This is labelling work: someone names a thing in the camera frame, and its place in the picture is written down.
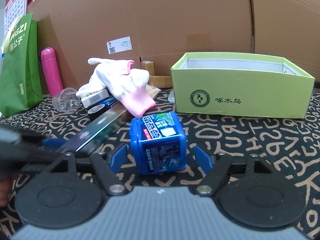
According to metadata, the long dark box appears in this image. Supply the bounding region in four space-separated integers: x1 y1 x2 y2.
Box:
59 105 132 154

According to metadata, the blue square plastic jar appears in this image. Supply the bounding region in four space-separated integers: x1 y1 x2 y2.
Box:
130 112 187 175

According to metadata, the white barcode carton box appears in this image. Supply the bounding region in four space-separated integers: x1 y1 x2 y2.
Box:
81 89 110 108

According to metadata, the clear plastic cup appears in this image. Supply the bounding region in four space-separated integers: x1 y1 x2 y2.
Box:
52 88 81 114

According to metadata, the white pink work glove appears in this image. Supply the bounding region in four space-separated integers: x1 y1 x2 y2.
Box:
76 57 156 118

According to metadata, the black tape roll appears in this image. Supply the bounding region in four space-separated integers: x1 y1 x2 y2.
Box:
87 104 107 121

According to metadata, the green paper shopping bag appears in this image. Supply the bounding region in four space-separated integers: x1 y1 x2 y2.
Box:
1 12 43 117

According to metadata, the clear plastic lid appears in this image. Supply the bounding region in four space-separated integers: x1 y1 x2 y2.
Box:
168 90 175 103

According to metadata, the light green cardboard box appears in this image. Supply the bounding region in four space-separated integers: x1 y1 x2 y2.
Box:
171 52 315 119

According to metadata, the pink thermos bottle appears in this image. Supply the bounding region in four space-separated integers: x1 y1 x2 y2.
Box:
40 47 63 98

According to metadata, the small brown cardboard box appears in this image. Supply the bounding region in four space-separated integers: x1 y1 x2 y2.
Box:
149 75 172 88

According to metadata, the tall small brown box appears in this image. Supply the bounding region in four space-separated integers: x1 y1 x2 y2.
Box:
140 61 155 76

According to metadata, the white shipping label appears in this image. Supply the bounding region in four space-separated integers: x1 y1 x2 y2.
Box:
106 36 132 54

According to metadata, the large brown cardboard box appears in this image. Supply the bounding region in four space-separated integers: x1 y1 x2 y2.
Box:
28 0 319 89

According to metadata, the wall calendar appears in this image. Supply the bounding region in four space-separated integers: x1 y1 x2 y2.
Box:
4 0 33 37

